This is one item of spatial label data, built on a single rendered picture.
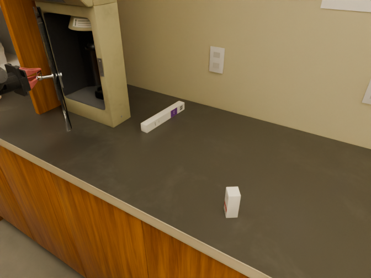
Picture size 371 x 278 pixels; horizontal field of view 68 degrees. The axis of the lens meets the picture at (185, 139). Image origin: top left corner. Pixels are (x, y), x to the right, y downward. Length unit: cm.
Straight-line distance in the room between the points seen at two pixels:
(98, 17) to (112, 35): 9
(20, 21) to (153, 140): 70
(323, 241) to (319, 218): 8
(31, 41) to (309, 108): 118
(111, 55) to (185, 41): 39
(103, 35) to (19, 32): 38
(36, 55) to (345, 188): 128
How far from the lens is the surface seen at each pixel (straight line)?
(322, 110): 124
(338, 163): 112
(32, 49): 137
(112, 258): 129
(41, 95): 142
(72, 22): 120
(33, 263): 204
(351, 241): 87
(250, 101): 130
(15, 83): 107
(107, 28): 110
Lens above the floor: 155
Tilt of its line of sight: 33 degrees down
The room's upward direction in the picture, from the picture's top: straight up
